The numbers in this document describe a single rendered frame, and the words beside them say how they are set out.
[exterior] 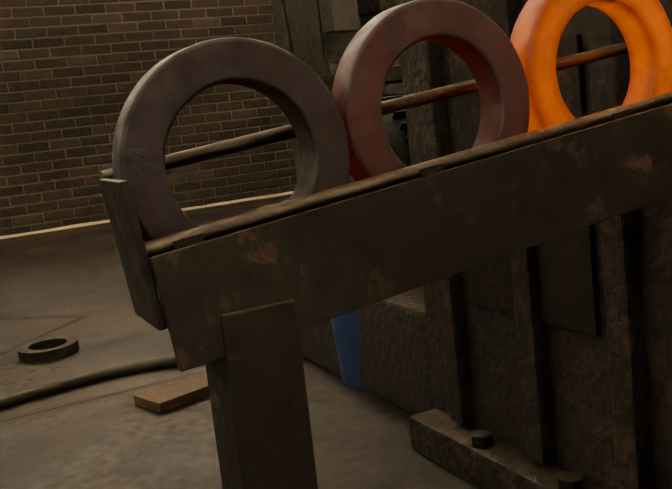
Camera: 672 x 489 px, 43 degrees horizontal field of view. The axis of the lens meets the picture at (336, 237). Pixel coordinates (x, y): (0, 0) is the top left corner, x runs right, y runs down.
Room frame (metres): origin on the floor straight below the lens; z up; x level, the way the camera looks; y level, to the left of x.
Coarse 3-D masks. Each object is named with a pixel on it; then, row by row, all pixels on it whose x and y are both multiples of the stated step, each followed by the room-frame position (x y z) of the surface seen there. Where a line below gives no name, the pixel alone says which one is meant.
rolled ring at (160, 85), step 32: (160, 64) 0.62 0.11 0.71; (192, 64) 0.63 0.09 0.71; (224, 64) 0.64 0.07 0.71; (256, 64) 0.65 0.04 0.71; (288, 64) 0.66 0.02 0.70; (128, 96) 0.63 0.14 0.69; (160, 96) 0.62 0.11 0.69; (192, 96) 0.63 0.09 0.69; (288, 96) 0.66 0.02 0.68; (320, 96) 0.67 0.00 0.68; (128, 128) 0.60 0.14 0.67; (160, 128) 0.61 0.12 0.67; (320, 128) 0.67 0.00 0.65; (128, 160) 0.60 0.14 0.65; (160, 160) 0.61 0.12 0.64; (320, 160) 0.67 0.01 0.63; (160, 192) 0.61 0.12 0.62; (160, 224) 0.61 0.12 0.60; (192, 224) 0.62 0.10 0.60
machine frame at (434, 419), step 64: (512, 0) 1.27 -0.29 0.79; (448, 64) 1.46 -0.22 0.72; (448, 128) 1.47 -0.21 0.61; (512, 256) 1.29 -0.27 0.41; (576, 256) 1.19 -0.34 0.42; (640, 256) 1.09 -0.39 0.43; (448, 320) 1.47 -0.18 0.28; (512, 320) 1.35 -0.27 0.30; (576, 320) 1.20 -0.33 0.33; (640, 320) 1.09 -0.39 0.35; (448, 384) 1.49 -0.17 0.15; (512, 384) 1.36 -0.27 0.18; (576, 384) 1.22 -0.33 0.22; (640, 384) 1.09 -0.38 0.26; (448, 448) 1.45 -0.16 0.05; (512, 448) 1.37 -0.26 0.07; (576, 448) 1.23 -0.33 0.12; (640, 448) 1.08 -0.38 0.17
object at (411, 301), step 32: (384, 96) 2.19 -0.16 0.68; (384, 128) 2.06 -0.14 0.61; (416, 288) 1.88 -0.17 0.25; (384, 320) 1.81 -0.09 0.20; (416, 320) 1.69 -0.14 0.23; (320, 352) 2.15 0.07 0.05; (384, 352) 1.83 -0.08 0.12; (416, 352) 1.70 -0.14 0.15; (384, 384) 1.84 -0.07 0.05; (416, 384) 1.71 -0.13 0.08
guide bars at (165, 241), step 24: (576, 120) 0.75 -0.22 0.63; (600, 120) 0.76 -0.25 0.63; (504, 144) 0.72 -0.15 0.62; (528, 144) 0.73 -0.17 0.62; (408, 168) 0.68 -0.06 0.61; (432, 168) 0.68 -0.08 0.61; (336, 192) 0.65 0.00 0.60; (360, 192) 0.66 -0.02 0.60; (240, 216) 0.62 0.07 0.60; (264, 216) 0.62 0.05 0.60; (168, 240) 0.59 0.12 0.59; (192, 240) 0.60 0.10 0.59
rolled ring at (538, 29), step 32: (544, 0) 0.77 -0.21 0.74; (576, 0) 0.78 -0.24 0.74; (608, 0) 0.80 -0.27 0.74; (640, 0) 0.81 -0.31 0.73; (512, 32) 0.79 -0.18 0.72; (544, 32) 0.76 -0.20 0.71; (640, 32) 0.82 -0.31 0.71; (544, 64) 0.76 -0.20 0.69; (640, 64) 0.83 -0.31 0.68; (544, 96) 0.76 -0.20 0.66; (640, 96) 0.82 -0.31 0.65
